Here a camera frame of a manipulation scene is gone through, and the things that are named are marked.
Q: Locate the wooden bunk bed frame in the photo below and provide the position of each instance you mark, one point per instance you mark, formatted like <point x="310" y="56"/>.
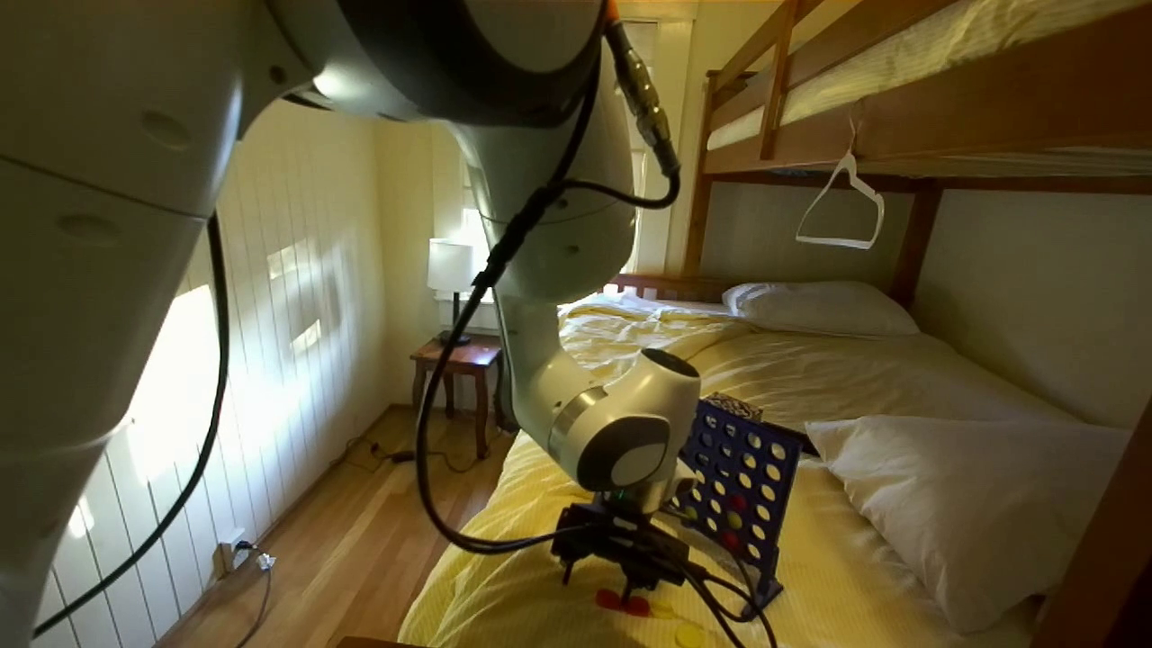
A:
<point x="1021" y="108"/>

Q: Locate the yellow bed cover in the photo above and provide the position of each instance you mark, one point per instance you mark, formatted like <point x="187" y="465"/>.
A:
<point x="505" y="597"/>

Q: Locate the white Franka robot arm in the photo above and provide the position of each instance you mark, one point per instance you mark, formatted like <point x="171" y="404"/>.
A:
<point x="110" y="240"/>

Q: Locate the small wooden nightstand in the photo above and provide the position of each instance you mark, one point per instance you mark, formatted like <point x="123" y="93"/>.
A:
<point x="464" y="356"/>

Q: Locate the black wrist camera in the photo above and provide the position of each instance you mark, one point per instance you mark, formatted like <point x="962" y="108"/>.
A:
<point x="619" y="525"/>

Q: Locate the blue connect four grid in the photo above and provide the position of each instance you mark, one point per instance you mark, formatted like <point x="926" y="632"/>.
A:
<point x="759" y="489"/>

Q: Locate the red game disc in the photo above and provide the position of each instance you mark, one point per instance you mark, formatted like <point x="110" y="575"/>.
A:
<point x="639" y="607"/>

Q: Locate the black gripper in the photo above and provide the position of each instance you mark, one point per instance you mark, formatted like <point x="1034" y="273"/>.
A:
<point x="633" y="560"/>

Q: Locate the upper bunk mattress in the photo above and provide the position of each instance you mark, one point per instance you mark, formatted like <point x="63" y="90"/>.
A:
<point x="961" y="36"/>

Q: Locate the white shade table lamp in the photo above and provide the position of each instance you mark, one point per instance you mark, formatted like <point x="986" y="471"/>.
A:
<point x="453" y="265"/>

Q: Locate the white pillow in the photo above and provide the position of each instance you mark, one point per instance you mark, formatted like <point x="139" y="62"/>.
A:
<point x="986" y="516"/>
<point x="815" y="308"/>

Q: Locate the white wall plug adapter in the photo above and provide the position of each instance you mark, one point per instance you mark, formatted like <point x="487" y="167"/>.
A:
<point x="245" y="560"/>

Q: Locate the white plastic clothes hanger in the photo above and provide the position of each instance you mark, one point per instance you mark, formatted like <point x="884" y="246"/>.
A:
<point x="841" y="234"/>

